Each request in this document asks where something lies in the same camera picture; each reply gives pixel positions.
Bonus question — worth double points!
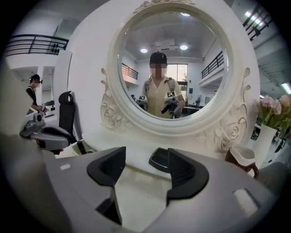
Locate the white ornate dressing table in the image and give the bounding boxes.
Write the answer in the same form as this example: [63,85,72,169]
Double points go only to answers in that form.
[54,127,230,230]

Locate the black balcony railing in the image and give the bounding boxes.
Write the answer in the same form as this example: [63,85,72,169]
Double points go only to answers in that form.
[242,2,273,41]
[4,34,69,57]

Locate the black lipstick tube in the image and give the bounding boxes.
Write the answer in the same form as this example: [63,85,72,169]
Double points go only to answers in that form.
[76,140,86,155]

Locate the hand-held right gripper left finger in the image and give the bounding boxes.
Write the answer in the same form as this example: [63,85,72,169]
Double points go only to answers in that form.
[42,147,137,233]

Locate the white drawer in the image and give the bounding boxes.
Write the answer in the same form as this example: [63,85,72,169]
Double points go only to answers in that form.
[54,141,100,159]

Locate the cream brown-handled mug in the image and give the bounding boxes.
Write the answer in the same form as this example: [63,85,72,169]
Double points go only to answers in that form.
[225,145,260,179]

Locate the white vase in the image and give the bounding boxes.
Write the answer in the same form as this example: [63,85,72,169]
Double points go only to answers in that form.
[254,122,278,169]

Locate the black office chair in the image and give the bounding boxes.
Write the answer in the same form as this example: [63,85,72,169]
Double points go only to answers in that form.
[58,90,77,144]

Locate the black square compact case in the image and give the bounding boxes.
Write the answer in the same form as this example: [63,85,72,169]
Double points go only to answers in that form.
[149,147,170,170]

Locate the ceiling light panel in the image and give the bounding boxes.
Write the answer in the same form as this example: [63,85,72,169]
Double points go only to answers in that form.
[244,9,264,26]

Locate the pink flower bouquet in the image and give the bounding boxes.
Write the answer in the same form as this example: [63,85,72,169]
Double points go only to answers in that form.
[256,94,291,139]

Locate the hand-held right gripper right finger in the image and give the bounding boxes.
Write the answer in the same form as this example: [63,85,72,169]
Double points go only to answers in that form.
[145,148,280,233]

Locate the oval white-framed mirror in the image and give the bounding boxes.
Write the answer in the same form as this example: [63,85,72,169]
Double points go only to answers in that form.
[100,0,252,152]

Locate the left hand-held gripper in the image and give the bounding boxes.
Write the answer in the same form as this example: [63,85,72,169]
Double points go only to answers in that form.
[20,113,76,153]

